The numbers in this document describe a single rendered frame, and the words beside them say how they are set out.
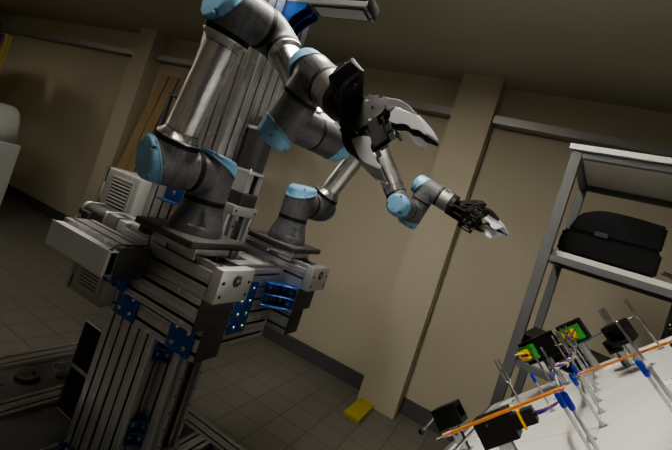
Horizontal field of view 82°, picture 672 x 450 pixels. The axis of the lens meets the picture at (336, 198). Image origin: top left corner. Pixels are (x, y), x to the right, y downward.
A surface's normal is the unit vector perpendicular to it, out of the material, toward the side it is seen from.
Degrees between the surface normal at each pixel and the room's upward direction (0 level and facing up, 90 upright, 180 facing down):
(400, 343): 90
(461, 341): 90
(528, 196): 90
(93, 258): 90
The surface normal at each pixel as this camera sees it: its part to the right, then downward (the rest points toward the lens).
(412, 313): -0.41, -0.15
